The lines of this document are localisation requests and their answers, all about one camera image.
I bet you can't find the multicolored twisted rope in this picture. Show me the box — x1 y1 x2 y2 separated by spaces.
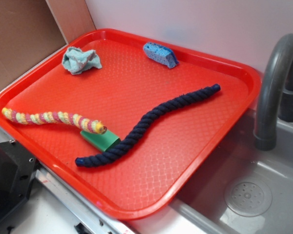
1 107 107 135

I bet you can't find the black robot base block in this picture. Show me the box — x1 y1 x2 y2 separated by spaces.
0 141 38 224

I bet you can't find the red plastic tray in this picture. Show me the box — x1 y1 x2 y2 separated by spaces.
0 29 261 220

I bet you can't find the green rectangular block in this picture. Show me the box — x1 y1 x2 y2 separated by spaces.
80 130 121 152

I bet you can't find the blue sponge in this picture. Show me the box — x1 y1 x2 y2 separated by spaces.
143 42 179 69

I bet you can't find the light blue crumpled cloth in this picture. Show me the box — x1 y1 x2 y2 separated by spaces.
62 46 103 75

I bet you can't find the grey plastic sink basin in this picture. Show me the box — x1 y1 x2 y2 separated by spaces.
171 111 293 234

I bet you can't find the round sink drain cover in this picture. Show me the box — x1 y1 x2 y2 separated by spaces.
224 176 272 217

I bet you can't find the grey curved faucet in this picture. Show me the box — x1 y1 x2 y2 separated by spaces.
253 34 293 151

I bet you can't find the dark blue twisted rope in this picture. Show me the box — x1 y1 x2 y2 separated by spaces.
75 83 222 169

